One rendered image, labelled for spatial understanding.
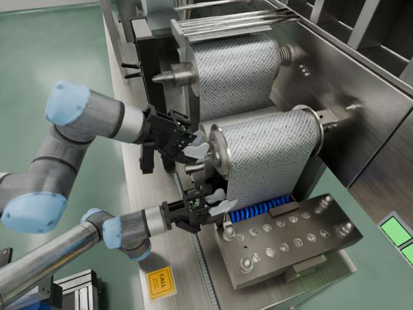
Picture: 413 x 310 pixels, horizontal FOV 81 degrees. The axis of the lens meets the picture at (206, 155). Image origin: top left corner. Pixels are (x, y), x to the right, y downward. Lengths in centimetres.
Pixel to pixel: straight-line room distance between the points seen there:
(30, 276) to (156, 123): 42
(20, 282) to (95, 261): 129
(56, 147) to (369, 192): 70
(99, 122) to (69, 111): 5
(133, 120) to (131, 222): 28
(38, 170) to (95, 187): 179
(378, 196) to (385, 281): 143
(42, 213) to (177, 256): 52
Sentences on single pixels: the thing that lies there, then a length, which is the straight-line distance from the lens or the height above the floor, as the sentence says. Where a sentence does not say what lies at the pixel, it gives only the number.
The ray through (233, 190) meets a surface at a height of 115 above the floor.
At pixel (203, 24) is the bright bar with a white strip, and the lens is 74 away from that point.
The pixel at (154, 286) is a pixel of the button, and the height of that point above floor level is 92.
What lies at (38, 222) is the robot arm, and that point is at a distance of 45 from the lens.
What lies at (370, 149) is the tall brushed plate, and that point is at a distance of 69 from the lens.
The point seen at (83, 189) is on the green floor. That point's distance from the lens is 229.
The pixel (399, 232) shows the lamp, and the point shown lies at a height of 119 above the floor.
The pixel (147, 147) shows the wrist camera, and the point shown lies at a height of 134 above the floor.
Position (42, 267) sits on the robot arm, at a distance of 70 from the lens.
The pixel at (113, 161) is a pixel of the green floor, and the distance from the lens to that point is 238.
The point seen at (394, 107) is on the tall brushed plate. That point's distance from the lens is 63.
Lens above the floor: 172
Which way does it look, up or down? 49 degrees down
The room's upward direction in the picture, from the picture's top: straight up
